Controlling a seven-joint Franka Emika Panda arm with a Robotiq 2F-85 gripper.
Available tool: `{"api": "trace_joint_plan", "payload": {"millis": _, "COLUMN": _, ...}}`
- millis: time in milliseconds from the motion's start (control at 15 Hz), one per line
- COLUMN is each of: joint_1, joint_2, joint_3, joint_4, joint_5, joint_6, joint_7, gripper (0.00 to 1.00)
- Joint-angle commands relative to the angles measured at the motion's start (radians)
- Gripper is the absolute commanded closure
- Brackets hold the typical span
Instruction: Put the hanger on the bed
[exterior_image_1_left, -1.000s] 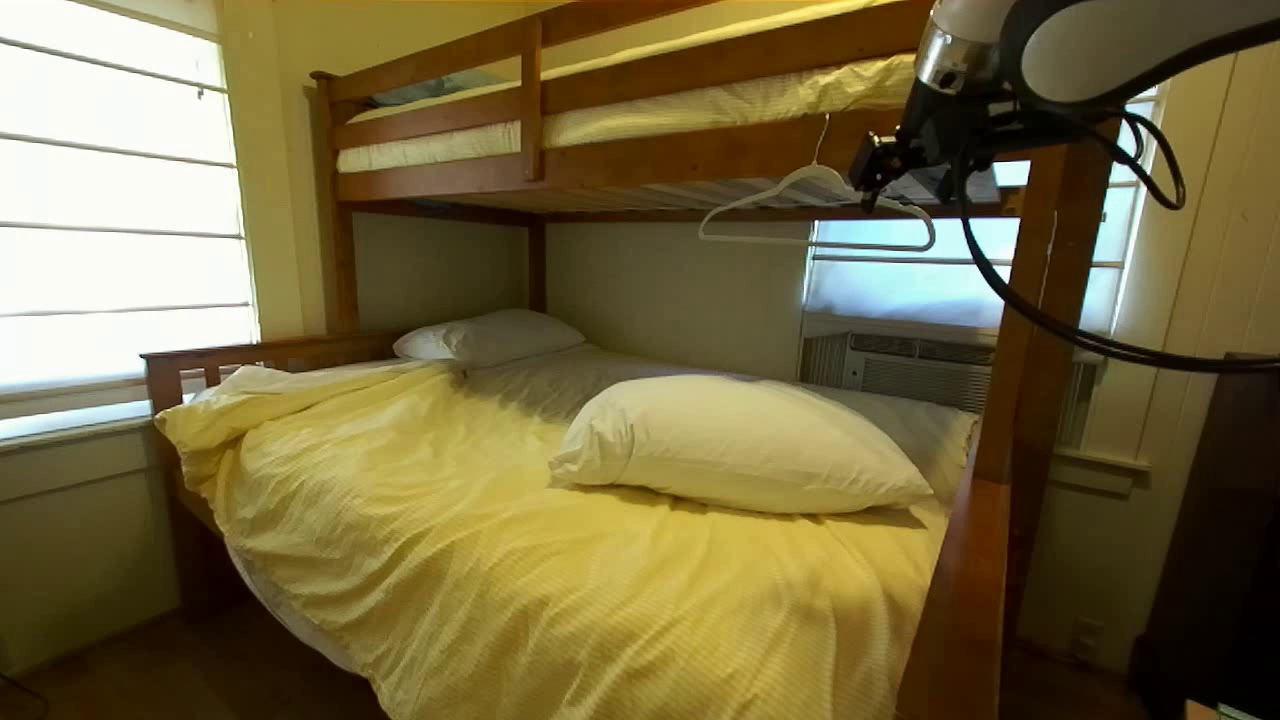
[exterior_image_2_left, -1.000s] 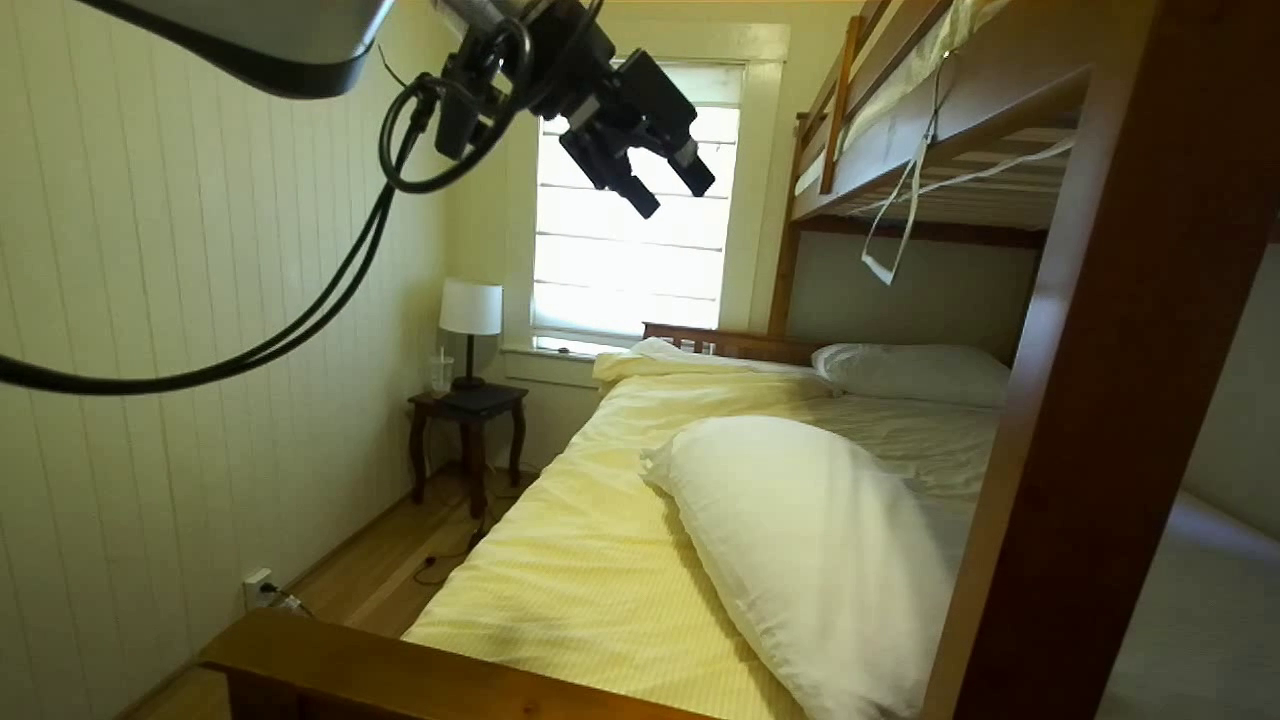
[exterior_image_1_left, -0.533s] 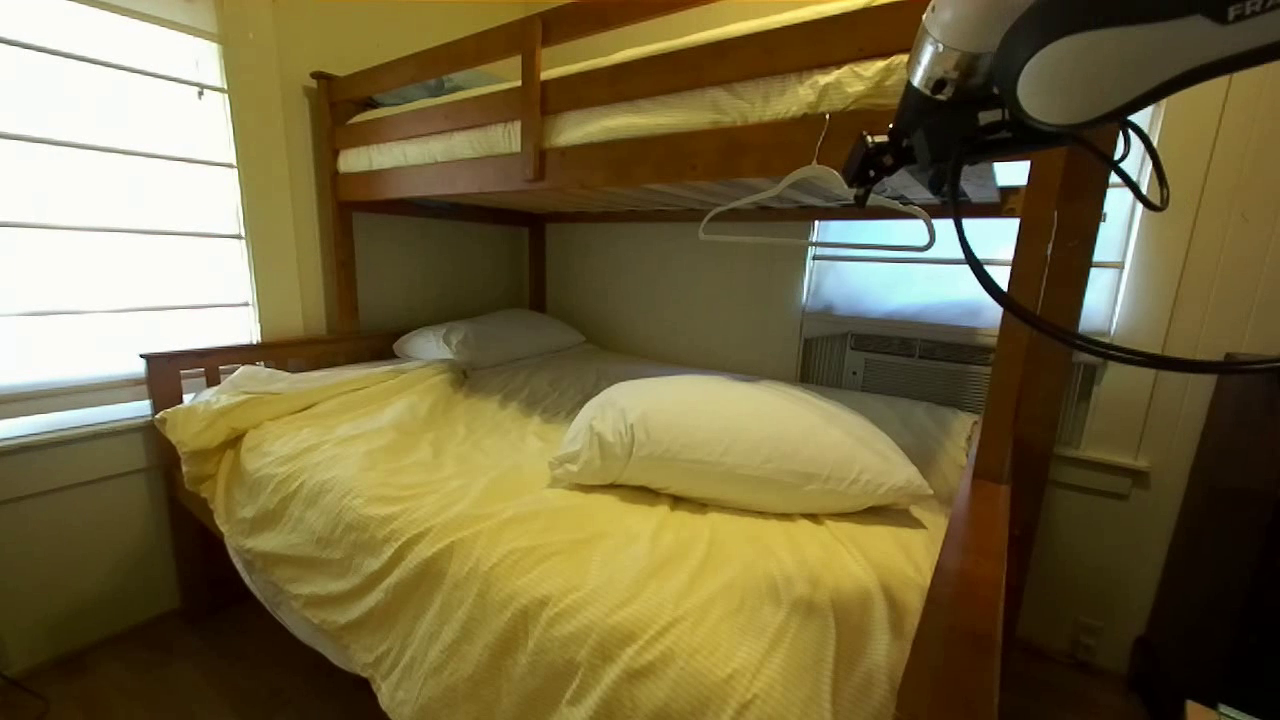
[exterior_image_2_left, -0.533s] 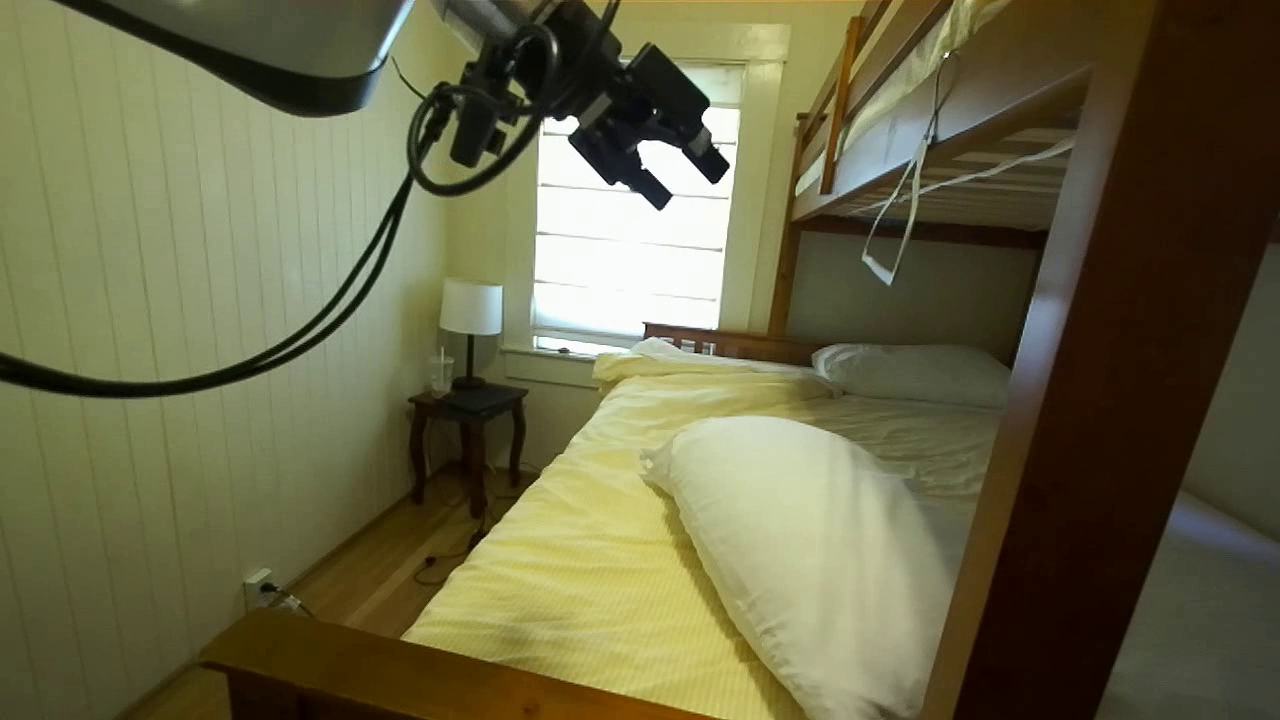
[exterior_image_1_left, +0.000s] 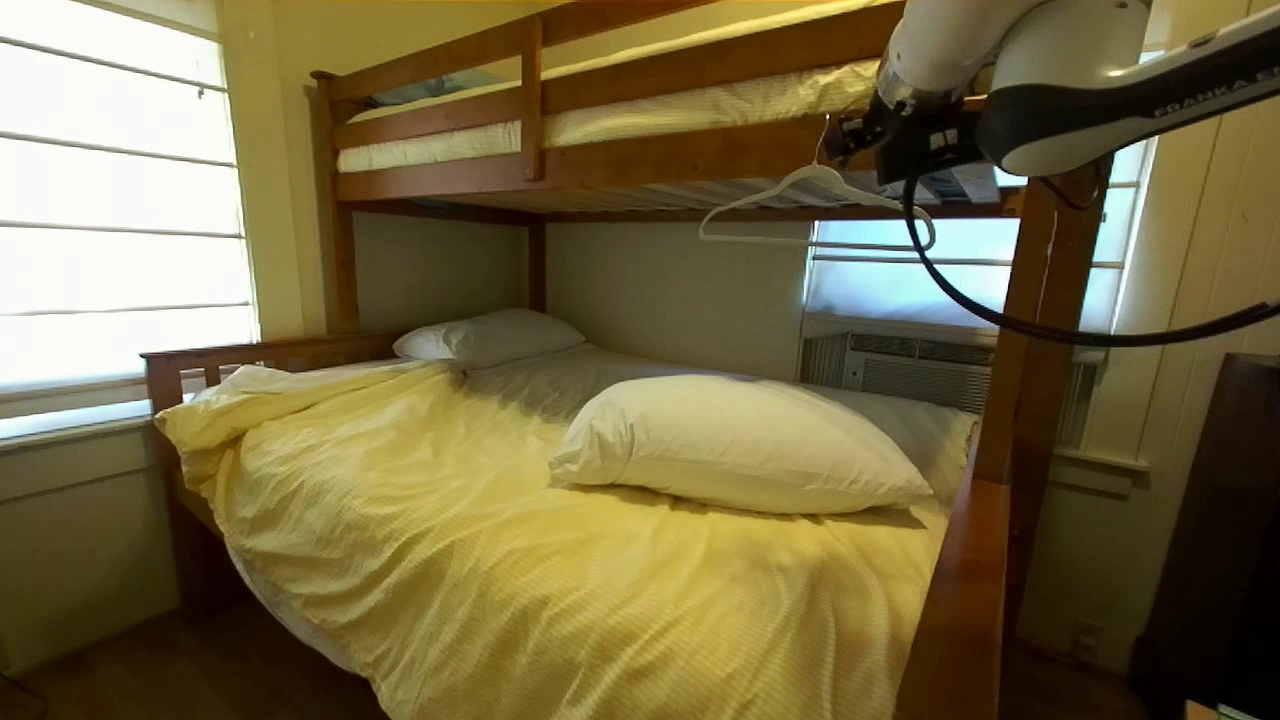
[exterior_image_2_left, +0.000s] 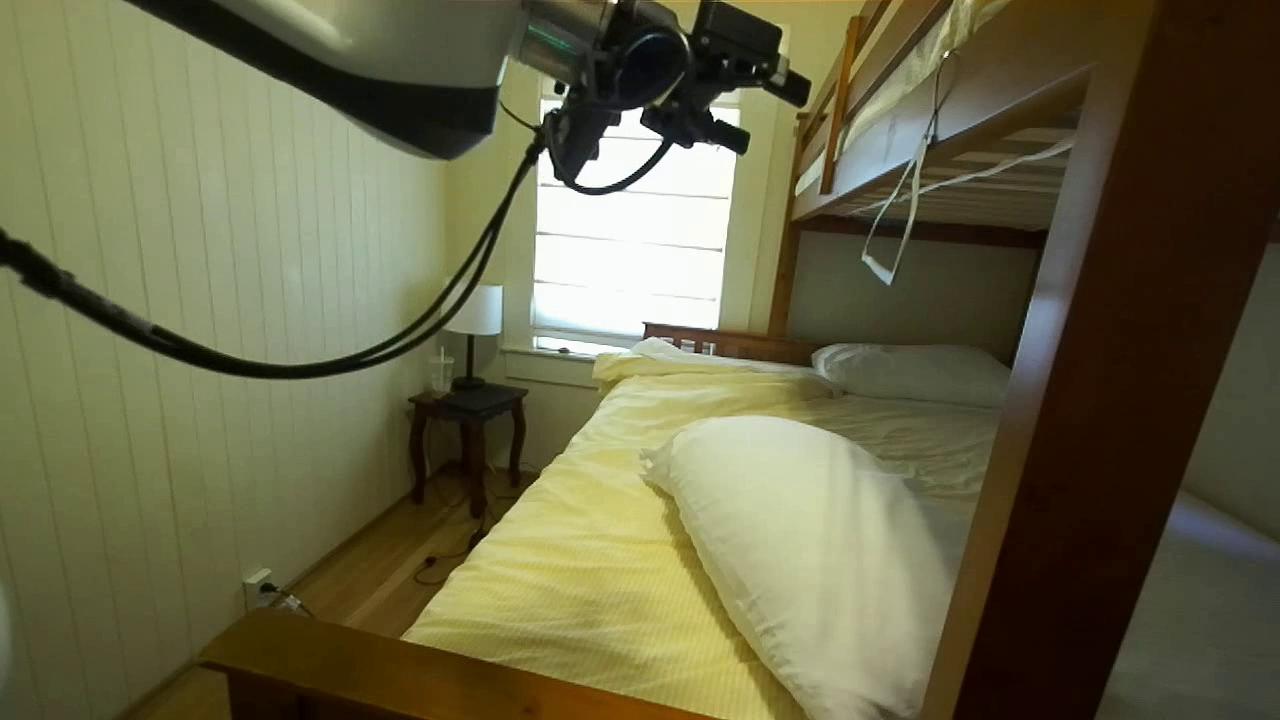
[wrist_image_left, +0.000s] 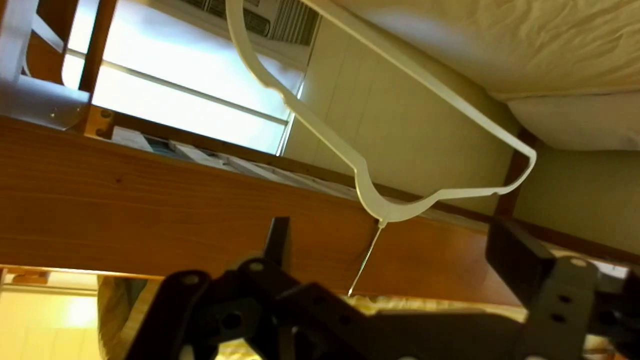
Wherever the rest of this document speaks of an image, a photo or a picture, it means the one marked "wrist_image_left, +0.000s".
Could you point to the white metal bracket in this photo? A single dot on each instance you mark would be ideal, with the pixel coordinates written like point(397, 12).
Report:
point(33, 101)

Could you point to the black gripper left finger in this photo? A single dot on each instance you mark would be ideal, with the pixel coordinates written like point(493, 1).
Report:
point(193, 312)

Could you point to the brown wooden bunk bed frame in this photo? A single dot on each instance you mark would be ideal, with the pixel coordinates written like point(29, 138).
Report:
point(167, 206)

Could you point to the large white pillow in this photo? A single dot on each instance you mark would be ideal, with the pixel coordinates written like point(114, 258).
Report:
point(520, 41)

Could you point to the small white pillow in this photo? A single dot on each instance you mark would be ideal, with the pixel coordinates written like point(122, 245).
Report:
point(586, 122)

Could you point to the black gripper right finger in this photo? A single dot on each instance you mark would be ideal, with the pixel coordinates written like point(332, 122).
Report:
point(552, 300)

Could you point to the narrow window beside bed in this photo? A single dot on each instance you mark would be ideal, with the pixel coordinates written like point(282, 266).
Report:
point(186, 87)

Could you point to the window air conditioner unit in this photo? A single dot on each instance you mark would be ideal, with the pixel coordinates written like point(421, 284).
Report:
point(273, 21)

